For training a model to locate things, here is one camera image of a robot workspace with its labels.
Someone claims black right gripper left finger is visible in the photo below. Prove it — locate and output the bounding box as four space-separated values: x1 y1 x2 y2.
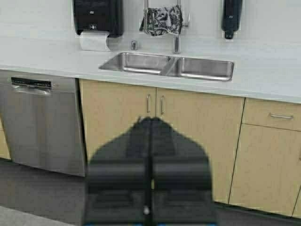
81 117 151 226

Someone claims black white patterned cloth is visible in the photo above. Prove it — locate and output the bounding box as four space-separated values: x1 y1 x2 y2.
139 4 183 37

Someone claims wooden drawer with handle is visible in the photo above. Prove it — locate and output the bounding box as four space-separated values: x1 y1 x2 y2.
243 98 301 131

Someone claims stainless double sink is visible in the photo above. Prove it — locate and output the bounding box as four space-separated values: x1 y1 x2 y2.
99 52 235 82

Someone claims chrome pull-down kitchen faucet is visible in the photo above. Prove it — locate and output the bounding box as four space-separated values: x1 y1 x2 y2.
143 0 191 54

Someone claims left wooden cabinet door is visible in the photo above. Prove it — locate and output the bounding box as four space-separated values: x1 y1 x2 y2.
79 79 156 160

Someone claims wooden cabinet door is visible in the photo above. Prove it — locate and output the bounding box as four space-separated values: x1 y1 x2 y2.
156 88 245 203
79 79 156 160

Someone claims black paper towel dispenser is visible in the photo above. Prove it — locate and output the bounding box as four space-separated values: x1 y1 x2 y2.
73 0 124 38

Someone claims stainless steel dishwasher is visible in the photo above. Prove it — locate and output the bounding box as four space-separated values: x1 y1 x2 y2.
0 70 87 177

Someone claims small chrome counter button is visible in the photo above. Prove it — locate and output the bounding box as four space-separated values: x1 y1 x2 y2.
131 40 138 50

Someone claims right wooden cabinet door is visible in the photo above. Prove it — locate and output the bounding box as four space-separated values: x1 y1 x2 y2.
156 88 245 203

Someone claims black wall soap dispenser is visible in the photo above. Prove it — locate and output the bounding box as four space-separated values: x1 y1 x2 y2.
222 0 243 40

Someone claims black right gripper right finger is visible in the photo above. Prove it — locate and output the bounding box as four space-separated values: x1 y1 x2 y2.
151 118 218 226

